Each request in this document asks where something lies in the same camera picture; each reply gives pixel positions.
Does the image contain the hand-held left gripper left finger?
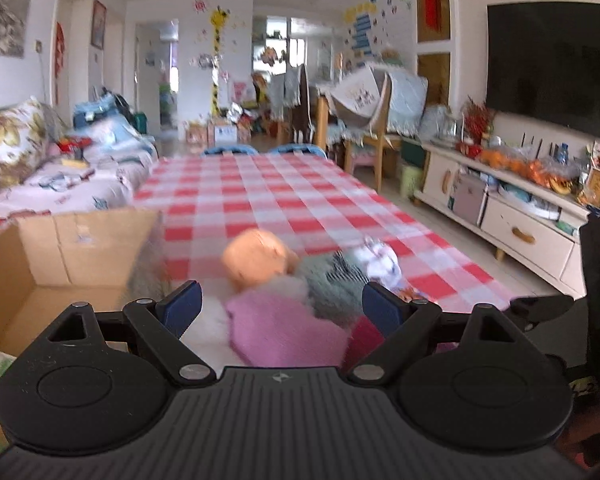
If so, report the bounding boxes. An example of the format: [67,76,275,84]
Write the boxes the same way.
[17,281,217,387]

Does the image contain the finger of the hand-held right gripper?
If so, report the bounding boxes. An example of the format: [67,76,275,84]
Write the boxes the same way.
[509,294,577,333]

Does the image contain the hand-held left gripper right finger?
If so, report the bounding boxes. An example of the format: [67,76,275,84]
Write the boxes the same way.
[347,281,548,387]

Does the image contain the white floral cloth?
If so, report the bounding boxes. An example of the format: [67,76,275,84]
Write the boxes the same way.
[360,237,403,291]

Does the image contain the grey-green plush toy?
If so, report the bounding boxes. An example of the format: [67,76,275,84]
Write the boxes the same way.
[295,252,376,328]

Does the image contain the orange plush toy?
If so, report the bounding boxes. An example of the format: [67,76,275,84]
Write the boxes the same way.
[221,228,301,291]

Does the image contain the pink knitted cloth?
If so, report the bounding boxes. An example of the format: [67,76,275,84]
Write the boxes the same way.
[225,290,353,367]

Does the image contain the brown cardboard box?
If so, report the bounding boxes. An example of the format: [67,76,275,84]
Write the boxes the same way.
[0,210,163,356]

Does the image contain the cream television cabinet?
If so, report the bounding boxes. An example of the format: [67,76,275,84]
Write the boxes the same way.
[412,142,600,301]

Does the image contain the gold framed plaque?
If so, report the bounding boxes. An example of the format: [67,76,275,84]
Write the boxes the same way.
[577,167,600,210]

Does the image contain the green waste bin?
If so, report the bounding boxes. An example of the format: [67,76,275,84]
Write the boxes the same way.
[399,162,425,200]

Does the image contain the bag of oranges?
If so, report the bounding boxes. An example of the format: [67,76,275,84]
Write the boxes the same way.
[480,147,581,188]

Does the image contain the red checkered tablecloth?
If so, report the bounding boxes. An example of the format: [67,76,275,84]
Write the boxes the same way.
[132,152,518,366]

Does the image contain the blue chair back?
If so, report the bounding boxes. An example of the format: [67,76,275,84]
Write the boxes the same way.
[267,144,326,158]
[202,145,258,156]

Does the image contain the sofa with printed cover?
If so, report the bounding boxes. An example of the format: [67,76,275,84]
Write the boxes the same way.
[0,97,158,463]

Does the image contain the glass kettle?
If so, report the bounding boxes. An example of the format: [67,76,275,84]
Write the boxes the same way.
[437,110,461,143]

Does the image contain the red toy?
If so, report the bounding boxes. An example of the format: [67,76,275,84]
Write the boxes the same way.
[57,137,93,153]

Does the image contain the red flower bouquet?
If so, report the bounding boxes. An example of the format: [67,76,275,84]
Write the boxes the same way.
[460,97,496,153]

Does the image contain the wooden chair with blue cover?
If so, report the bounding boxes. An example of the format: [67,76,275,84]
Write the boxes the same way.
[342,67,428,193]

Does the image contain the blue bag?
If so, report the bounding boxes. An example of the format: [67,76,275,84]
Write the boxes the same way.
[72,102,111,128]

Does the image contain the black television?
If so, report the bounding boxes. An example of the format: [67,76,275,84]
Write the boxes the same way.
[486,2,600,131]

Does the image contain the red paper door decoration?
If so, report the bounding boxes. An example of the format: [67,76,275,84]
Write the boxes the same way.
[55,22,66,106]

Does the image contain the framed portrait picture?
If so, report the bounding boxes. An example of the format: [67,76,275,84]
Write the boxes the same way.
[90,0,107,51]

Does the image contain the giraffe wall sticker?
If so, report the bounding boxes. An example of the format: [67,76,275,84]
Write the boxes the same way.
[209,5,231,116]

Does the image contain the blue paper wall decoration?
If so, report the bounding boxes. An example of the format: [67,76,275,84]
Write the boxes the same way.
[344,2,381,58]

